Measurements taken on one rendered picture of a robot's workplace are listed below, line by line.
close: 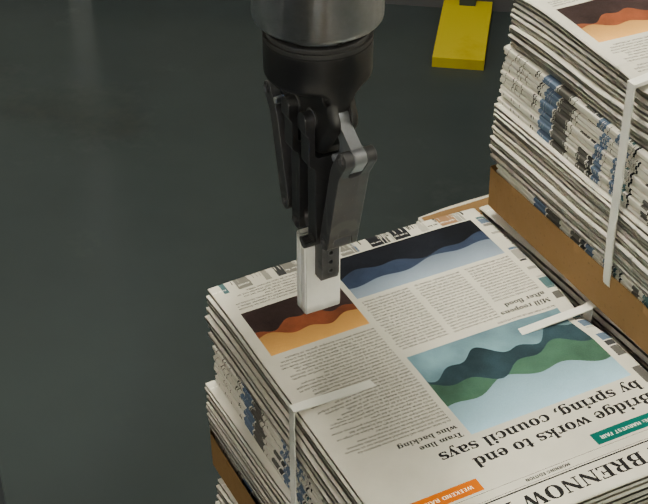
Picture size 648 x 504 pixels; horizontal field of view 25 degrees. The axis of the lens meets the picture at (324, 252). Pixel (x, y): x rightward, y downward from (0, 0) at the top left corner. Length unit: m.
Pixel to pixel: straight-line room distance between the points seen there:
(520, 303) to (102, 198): 1.77
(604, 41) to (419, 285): 0.27
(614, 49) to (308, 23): 0.34
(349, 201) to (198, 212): 1.89
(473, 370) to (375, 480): 0.15
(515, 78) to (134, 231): 1.63
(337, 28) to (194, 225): 1.93
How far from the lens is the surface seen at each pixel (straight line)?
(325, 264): 1.07
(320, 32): 0.94
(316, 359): 1.22
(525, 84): 1.30
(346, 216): 1.02
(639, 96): 1.17
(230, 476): 1.40
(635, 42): 1.22
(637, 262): 1.21
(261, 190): 2.95
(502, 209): 1.37
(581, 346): 1.25
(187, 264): 2.75
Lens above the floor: 1.60
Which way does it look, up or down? 35 degrees down
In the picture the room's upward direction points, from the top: straight up
